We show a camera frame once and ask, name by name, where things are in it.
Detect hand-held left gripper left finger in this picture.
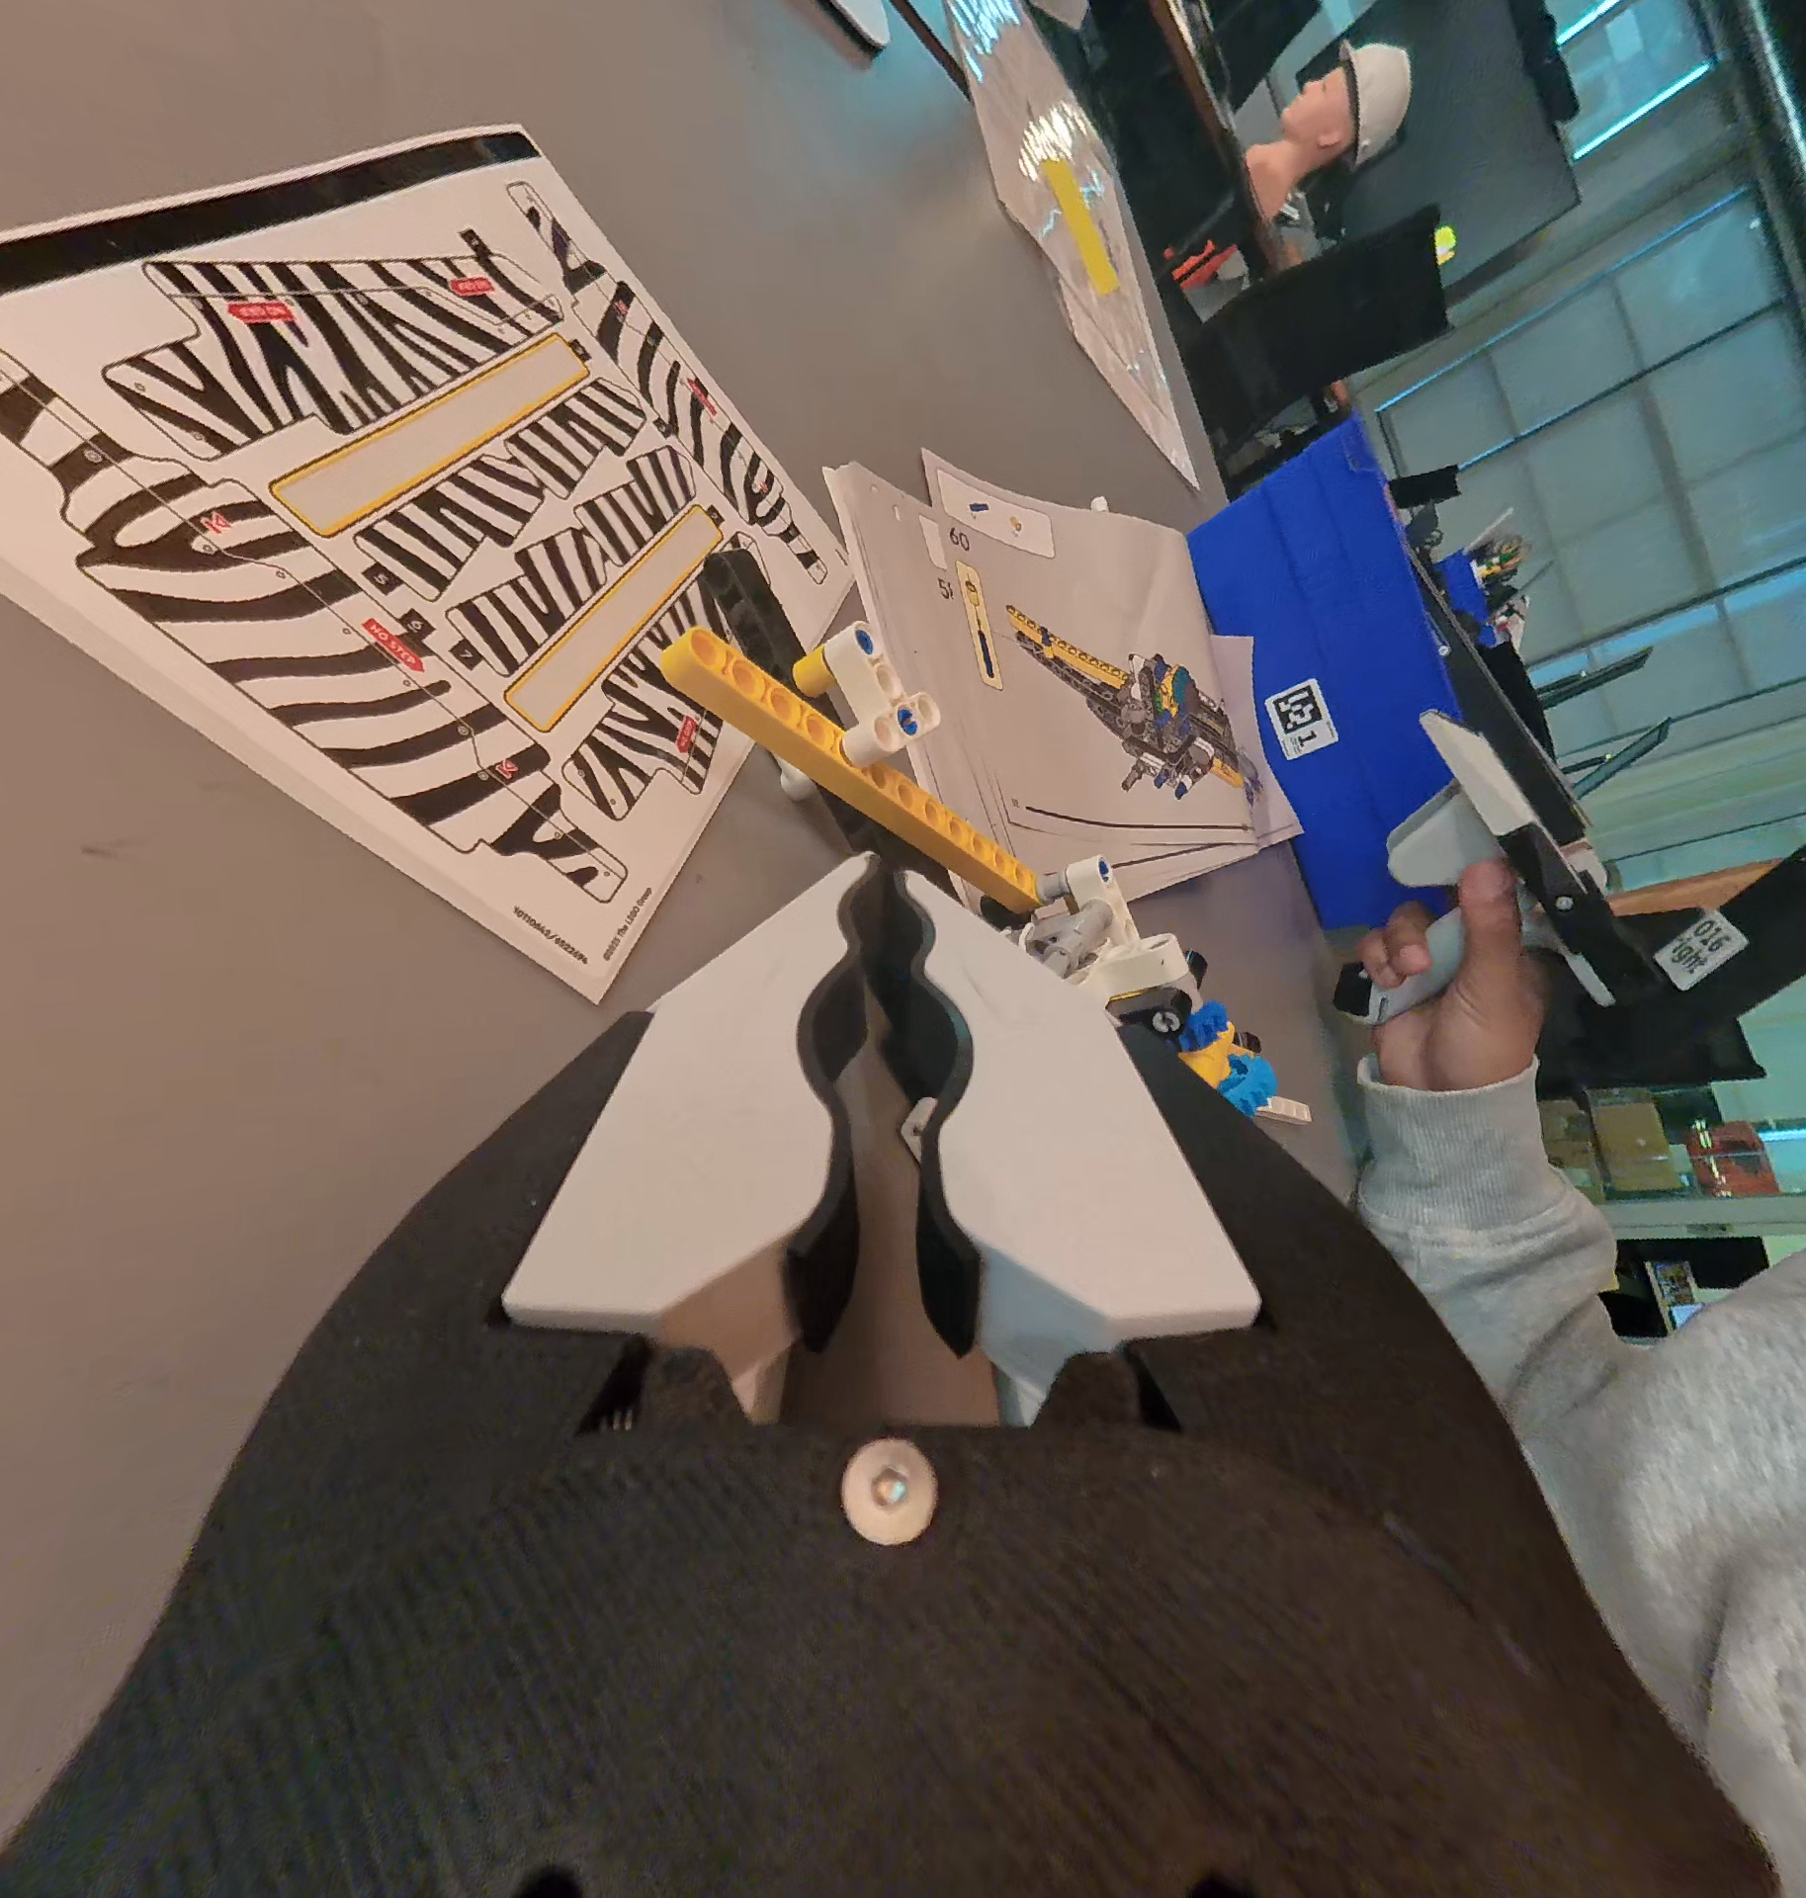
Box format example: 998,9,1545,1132
504,852,882,1426

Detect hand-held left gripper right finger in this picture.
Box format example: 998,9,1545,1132
898,874,1265,1428

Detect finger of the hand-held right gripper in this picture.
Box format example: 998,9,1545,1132
1383,788,1506,893
1417,712,1540,865

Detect yellow black lego model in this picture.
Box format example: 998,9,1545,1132
658,550,1281,1119

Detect person's right forearm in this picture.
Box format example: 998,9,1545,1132
1355,1050,1621,1404

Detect lego instruction booklet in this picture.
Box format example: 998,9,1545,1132
821,445,1305,899

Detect person's right hand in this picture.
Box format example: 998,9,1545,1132
1355,859,1558,1095

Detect brown cardboard box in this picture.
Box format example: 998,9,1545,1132
1592,1090,1686,1197

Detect pen holder with pens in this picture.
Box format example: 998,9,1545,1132
1442,512,1530,631

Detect blue box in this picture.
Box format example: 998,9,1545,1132
1186,414,1599,931

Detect black office chair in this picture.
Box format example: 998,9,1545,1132
1191,209,1450,476

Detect person's grey hoodie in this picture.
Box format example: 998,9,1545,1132
1494,1231,1806,1898

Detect clear plastic bag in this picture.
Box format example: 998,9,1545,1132
938,0,1202,490

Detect black monitor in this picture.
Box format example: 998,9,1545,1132
1297,0,1585,276

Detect mannequin head white helmet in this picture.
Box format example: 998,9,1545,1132
1239,41,1415,224

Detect zebra striped sticker sheet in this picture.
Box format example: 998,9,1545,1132
0,126,860,1006

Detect wooden rail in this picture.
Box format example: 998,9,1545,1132
1599,859,1799,919

